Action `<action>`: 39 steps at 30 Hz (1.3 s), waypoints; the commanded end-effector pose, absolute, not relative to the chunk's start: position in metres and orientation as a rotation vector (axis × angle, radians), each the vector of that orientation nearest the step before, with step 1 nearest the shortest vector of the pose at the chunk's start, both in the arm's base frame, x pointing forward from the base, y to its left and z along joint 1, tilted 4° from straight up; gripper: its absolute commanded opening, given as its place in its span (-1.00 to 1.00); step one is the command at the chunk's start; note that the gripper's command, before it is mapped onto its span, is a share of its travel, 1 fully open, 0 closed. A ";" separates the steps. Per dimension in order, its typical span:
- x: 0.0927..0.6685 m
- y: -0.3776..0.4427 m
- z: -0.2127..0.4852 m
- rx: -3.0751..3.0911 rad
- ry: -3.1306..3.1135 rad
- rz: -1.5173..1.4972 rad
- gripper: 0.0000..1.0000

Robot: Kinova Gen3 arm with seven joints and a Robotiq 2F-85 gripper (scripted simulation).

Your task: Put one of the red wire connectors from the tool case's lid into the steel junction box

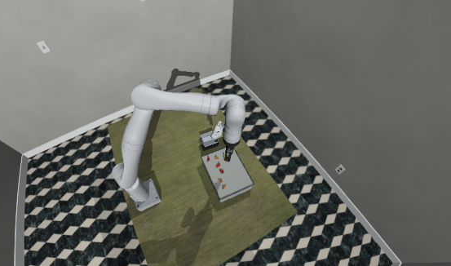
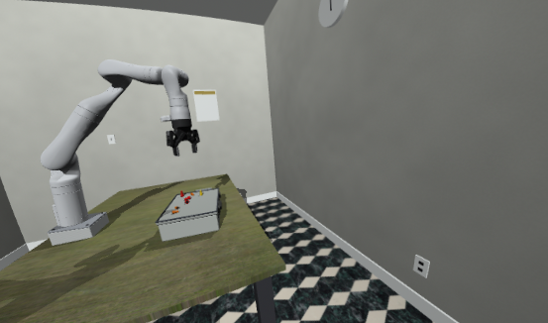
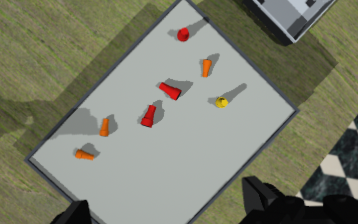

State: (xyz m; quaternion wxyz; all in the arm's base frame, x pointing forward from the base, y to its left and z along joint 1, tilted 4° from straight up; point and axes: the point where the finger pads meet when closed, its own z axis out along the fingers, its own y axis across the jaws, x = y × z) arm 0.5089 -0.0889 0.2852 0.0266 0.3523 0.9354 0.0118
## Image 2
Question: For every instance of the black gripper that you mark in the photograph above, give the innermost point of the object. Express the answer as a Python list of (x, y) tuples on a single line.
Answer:
[(182, 132)]

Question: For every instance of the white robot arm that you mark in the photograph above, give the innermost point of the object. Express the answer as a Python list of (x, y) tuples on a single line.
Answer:
[(60, 156)]

